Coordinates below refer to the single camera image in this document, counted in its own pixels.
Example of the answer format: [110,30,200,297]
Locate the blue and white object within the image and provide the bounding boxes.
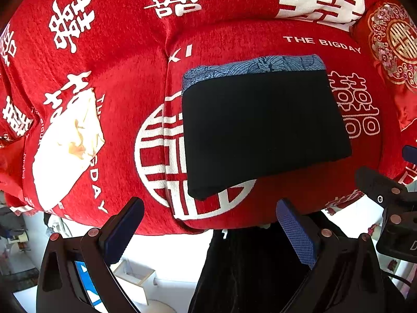
[73,260,102,308]

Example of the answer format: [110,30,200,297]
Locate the red embroidered pillow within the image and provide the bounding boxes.
[350,0,417,131]

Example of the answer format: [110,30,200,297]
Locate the white open box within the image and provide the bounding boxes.
[112,258,157,306]

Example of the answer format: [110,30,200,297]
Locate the black pants with blue waistband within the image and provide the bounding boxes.
[181,53,353,201]

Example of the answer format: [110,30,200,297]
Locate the person's dark clothing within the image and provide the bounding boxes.
[188,222,408,313]

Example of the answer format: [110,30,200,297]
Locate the red printed blanket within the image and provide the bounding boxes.
[0,0,417,236]

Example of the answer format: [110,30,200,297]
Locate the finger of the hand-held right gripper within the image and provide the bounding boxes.
[354,166,417,212]
[402,144,417,164]

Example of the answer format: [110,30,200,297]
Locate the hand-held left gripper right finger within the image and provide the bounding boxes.
[276,199,387,313]

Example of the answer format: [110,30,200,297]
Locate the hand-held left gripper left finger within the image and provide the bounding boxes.
[36,197,145,313]

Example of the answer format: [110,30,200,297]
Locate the black cable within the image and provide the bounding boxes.
[386,269,412,288]

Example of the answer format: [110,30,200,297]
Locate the white printed cloth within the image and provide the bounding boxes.
[32,88,107,212]

